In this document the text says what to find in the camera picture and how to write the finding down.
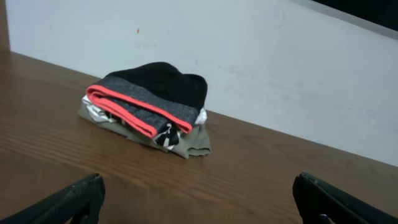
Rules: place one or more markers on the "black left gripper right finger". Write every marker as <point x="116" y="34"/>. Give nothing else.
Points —
<point x="320" y="202"/>

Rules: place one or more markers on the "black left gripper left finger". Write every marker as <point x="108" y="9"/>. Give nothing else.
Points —
<point x="79" y="203"/>

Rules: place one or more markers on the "black pants with red waistband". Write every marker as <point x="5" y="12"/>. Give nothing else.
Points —
<point x="149" y="97"/>

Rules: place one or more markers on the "white shirt with black print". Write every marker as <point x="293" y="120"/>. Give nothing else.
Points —
<point x="168" y="137"/>

